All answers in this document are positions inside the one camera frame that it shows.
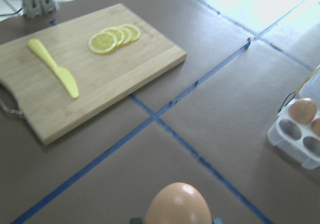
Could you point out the brown egg rear slot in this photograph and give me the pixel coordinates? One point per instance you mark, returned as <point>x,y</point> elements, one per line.
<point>315,126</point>

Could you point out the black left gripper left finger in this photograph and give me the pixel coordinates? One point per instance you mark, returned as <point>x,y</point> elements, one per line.
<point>137,221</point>

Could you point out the lemon slice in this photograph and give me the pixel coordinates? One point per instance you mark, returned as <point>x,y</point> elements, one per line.
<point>125,34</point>
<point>120,35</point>
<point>133,32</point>
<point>102,43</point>

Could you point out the brown egg front slot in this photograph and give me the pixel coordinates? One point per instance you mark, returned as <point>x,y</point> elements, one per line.
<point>303,110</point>

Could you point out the clear plastic egg box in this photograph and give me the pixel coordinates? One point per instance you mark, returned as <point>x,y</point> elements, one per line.
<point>295,139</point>

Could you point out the bamboo cutting board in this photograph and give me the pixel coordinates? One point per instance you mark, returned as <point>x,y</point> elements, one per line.
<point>102,80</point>

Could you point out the brown egg slot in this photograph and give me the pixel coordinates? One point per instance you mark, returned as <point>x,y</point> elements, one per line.
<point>315,126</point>
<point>303,110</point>

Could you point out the yellow plastic knife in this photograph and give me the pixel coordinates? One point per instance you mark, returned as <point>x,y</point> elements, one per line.
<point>62,73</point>

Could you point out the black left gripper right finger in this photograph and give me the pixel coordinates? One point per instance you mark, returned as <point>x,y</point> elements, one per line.
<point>217,220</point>

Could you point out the brown egg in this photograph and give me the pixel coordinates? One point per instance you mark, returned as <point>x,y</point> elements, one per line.
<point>178,203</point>

